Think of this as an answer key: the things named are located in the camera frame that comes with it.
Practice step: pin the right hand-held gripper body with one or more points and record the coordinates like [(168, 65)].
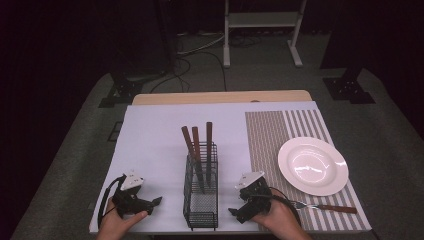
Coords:
[(255, 196)]

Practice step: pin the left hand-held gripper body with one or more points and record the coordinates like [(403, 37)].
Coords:
[(128, 200)]

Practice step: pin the person's left hand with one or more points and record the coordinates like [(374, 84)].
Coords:
[(111, 225)]

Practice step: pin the person's right hand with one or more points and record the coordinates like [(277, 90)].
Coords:
[(281, 221)]

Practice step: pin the striped grey placemat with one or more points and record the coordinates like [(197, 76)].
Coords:
[(266, 143)]

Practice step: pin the white table cover sheet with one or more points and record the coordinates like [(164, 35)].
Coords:
[(153, 143)]

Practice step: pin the white round plate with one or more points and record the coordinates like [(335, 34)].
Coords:
[(313, 165)]

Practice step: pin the dark floor plate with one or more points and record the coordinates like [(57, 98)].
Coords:
[(115, 131)]

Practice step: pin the black stand base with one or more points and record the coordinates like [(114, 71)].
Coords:
[(121, 90), (348, 87)]

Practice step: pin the white metal stand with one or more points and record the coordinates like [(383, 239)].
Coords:
[(263, 19)]

